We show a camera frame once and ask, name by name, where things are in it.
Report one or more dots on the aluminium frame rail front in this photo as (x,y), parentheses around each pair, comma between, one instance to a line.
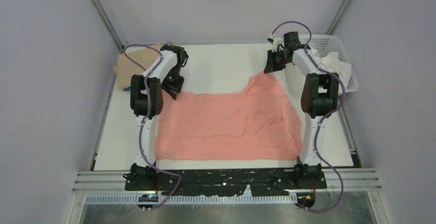
(354,179)

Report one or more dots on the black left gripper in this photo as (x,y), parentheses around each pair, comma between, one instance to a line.
(174,88)

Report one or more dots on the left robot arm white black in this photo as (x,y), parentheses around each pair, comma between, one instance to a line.
(146,101)

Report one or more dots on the white slotted cable duct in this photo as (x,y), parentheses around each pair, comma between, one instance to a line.
(151,199)

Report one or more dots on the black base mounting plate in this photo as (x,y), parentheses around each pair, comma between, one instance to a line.
(221,182)

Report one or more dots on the aluminium corner post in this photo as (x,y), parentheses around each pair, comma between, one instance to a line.
(339,15)
(110,22)

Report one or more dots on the right aluminium corner post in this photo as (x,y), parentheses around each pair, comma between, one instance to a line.
(339,15)

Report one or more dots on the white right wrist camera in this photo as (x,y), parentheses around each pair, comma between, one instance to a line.
(276,43)

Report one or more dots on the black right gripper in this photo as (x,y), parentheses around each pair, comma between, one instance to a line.
(271,66)

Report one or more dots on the white t shirt in basket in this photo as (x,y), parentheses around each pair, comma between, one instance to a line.
(333,64)

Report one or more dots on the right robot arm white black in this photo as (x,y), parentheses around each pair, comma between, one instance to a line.
(319,99)

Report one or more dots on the left aluminium corner post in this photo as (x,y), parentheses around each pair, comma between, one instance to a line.
(110,22)

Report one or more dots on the salmon pink t shirt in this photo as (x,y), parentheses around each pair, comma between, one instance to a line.
(258,123)

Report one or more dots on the white plastic laundry basket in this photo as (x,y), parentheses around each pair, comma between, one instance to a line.
(329,43)

